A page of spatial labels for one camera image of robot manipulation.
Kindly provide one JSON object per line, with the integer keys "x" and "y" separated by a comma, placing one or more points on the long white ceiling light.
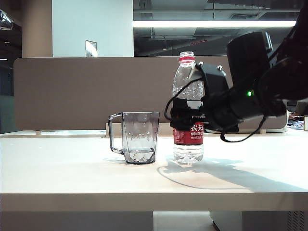
{"x": 204, "y": 24}

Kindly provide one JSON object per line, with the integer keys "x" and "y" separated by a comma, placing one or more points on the crumpled clear plastic sheet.
{"x": 6, "y": 20}

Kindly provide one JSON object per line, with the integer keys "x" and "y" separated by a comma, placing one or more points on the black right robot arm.
{"x": 250, "y": 60}

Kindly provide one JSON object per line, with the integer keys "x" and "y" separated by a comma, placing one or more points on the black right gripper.
{"x": 220, "y": 113}

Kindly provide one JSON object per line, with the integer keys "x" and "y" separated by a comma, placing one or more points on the silver metal wall plate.
{"x": 90, "y": 49}

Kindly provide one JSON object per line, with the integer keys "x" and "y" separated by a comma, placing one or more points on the grey cabinet under table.
{"x": 264, "y": 221}

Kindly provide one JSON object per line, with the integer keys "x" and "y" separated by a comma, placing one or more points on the beige partition foot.
{"x": 263, "y": 131}
{"x": 38, "y": 133}

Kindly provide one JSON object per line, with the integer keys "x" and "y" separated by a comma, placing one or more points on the brown fabric desk partition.
{"x": 72, "y": 91}

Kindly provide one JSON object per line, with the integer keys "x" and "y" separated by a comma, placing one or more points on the transparent grey plastic mug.
{"x": 139, "y": 139}

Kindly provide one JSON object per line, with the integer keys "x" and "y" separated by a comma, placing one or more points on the clear water bottle red label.
{"x": 187, "y": 149}

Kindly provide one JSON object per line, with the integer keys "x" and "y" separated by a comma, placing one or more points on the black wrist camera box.
{"x": 214, "y": 79}

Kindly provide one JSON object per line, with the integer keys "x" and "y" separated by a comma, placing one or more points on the small beige box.
{"x": 306, "y": 123}

